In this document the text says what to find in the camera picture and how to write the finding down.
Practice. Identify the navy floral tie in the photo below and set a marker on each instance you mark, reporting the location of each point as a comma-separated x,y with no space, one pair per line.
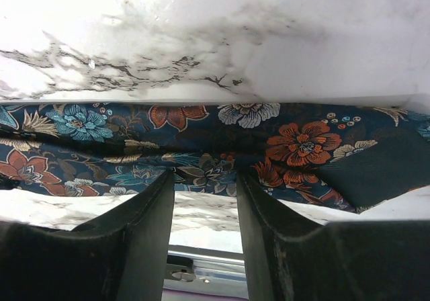
337,156

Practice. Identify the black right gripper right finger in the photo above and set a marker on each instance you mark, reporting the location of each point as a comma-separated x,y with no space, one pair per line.
290,257

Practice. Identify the aluminium rail frame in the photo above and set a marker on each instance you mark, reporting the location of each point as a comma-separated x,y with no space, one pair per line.
204,273

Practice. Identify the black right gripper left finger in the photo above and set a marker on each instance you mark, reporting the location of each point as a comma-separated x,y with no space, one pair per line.
120,255

